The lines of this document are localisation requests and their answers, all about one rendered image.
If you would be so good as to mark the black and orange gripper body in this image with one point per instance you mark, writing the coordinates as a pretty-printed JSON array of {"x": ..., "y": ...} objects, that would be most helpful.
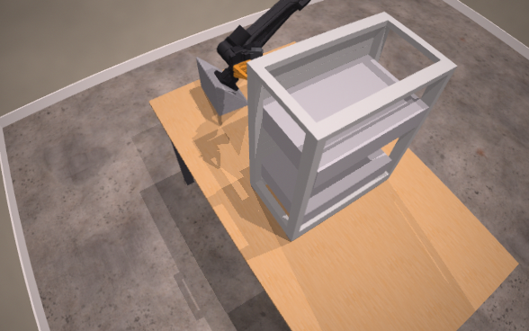
[{"x": 242, "y": 55}]

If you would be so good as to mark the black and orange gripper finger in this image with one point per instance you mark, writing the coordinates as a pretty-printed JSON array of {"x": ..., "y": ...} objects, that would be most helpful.
[
  {"x": 239, "y": 76},
  {"x": 239, "y": 67}
]

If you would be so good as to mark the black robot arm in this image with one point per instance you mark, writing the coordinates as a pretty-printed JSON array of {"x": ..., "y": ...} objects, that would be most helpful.
[{"x": 260, "y": 34}]

